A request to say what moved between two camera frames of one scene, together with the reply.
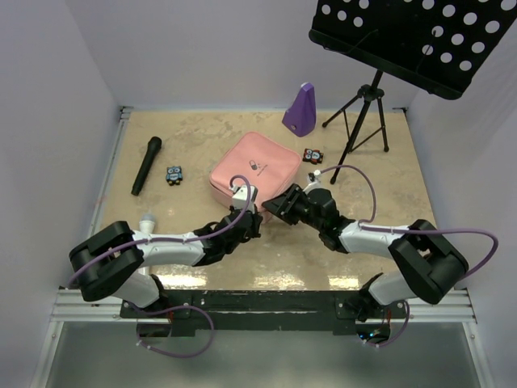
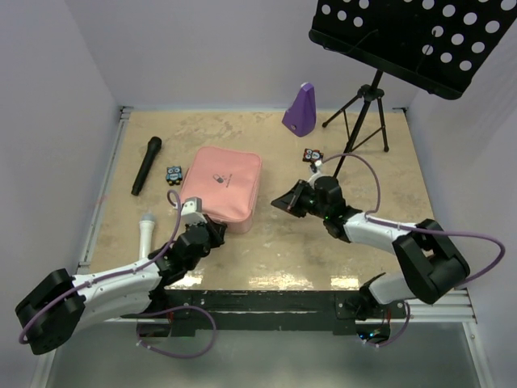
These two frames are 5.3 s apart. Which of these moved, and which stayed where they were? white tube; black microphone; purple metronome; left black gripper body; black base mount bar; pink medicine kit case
Moved: left black gripper body; pink medicine kit case
Stayed: black microphone; black base mount bar; purple metronome; white tube
